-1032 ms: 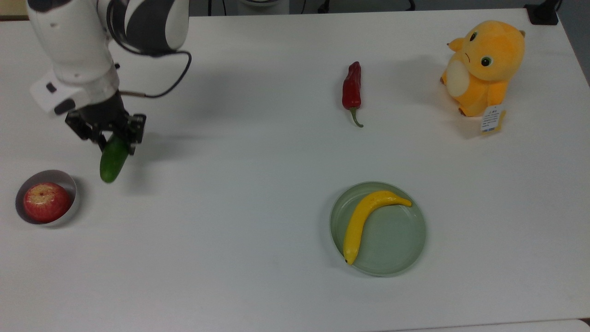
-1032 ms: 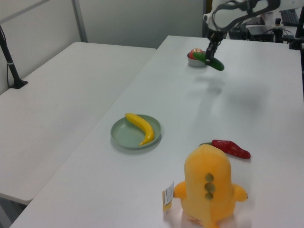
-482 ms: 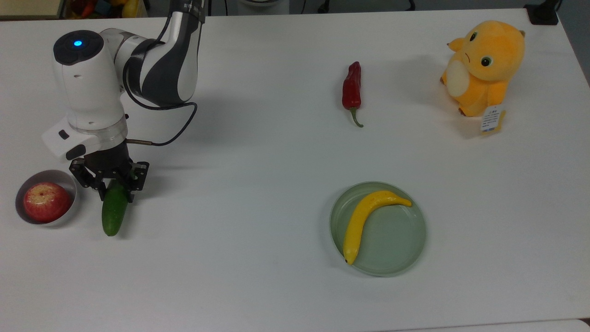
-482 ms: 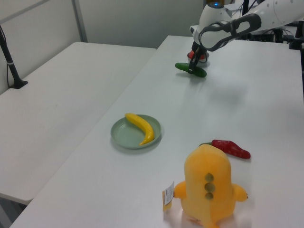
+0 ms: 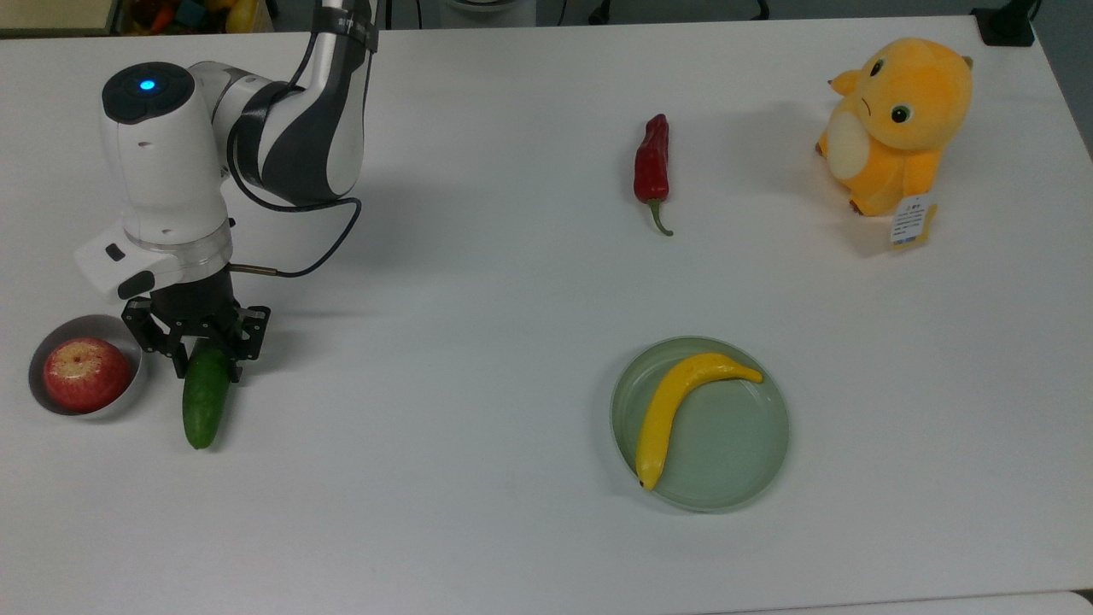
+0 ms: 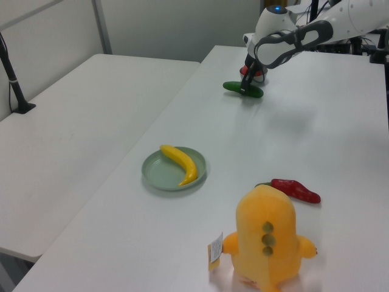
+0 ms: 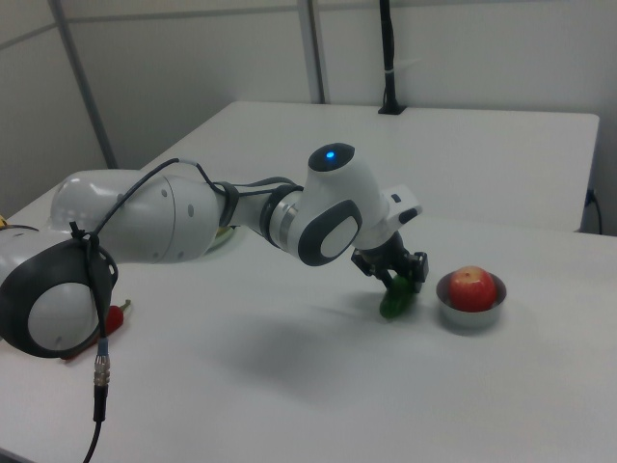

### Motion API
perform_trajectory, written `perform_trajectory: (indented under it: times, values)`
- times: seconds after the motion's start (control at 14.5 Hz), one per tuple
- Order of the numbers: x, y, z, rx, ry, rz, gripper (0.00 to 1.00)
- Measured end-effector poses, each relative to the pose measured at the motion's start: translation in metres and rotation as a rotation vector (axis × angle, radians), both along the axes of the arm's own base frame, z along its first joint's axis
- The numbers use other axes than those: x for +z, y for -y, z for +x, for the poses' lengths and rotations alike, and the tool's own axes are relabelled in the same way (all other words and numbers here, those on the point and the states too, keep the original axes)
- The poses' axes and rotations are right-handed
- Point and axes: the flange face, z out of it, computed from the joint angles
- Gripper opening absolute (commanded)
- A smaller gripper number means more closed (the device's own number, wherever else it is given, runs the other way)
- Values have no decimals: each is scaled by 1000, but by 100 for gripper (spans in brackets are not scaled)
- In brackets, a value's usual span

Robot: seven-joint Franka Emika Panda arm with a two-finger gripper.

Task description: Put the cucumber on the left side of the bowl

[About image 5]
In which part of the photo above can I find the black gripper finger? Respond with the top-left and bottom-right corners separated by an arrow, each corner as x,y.
120,297 -> 190,380
224,303 -> 272,384

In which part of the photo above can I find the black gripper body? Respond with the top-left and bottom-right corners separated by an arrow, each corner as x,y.
149,266 -> 242,344

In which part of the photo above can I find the green cucumber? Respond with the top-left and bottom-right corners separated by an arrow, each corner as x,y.
182,340 -> 234,451

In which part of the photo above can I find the white bowl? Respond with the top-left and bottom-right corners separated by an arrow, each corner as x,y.
28,313 -> 146,420

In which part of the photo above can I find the red apple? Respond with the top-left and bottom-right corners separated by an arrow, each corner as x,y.
43,337 -> 135,414

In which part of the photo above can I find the box of colourful toys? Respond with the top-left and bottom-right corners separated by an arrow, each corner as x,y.
118,0 -> 276,36

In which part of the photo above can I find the wooden board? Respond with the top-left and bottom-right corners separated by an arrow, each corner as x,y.
0,0 -> 119,38

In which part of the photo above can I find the yellow banana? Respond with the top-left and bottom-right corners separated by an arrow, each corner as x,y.
634,352 -> 765,493

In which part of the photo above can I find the red chili pepper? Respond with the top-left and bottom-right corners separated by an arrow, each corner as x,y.
633,113 -> 675,237

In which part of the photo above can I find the green round plate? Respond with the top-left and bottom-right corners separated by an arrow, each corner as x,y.
610,335 -> 791,514

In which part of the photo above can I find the orange plush toy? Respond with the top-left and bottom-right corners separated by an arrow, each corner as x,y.
815,37 -> 975,249

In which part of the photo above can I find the black clamp block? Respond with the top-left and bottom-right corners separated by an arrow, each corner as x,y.
972,0 -> 1039,48

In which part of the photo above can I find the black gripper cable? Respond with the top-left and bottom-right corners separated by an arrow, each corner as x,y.
224,34 -> 365,279

